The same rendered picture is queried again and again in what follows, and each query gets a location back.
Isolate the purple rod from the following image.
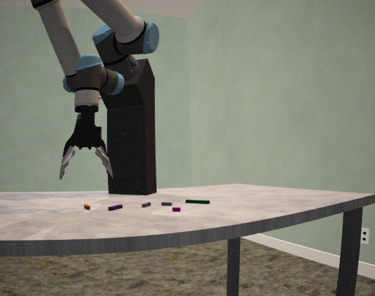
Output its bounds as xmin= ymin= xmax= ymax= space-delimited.
xmin=108 ymin=205 xmax=123 ymax=211

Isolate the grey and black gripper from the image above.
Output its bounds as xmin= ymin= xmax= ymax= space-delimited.
xmin=59 ymin=105 xmax=113 ymax=179

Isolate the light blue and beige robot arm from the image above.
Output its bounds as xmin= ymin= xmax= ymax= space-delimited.
xmin=31 ymin=0 xmax=159 ymax=106

